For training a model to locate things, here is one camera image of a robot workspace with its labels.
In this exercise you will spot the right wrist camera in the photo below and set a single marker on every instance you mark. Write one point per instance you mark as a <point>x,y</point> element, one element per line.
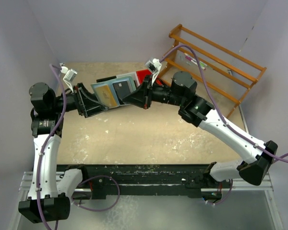
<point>154,66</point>

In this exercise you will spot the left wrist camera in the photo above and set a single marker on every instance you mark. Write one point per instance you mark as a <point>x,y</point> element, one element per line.
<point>69,77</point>

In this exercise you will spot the red bin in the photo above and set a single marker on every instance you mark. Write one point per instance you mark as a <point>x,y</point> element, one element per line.
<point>141,75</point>

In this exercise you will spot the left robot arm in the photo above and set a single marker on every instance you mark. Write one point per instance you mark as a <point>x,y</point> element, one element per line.
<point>45,148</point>

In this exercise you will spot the orange card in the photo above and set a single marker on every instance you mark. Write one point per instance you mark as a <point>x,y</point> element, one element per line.
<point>105,95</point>

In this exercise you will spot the green card holder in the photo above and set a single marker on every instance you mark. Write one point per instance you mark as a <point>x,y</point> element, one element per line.
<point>109,83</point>

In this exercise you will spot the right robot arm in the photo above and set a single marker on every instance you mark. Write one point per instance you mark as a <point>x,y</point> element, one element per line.
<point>256,155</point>

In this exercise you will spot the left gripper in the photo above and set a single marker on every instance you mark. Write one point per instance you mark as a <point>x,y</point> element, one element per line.
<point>86,100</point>

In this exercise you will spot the black bin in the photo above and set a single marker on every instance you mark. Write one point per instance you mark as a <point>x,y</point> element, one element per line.
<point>105,79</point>

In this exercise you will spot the black card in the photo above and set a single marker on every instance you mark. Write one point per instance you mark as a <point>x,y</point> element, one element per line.
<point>122,89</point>

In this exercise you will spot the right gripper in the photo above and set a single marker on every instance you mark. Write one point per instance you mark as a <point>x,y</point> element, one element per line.
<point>146,102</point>

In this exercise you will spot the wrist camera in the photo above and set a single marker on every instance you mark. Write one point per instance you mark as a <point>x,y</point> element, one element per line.
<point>69,77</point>
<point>154,66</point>

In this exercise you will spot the pink marker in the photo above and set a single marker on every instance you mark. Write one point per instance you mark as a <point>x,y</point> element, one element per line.
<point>195,64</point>

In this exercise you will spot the wooden rack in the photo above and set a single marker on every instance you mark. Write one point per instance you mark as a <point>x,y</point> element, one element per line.
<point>229,76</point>

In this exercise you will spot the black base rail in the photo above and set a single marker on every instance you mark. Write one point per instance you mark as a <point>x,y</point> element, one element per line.
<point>191,180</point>

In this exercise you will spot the green marker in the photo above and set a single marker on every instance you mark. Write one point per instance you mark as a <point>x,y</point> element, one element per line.
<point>193,60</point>

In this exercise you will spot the aluminium frame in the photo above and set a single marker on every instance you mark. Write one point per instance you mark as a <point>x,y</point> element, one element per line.
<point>99,181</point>

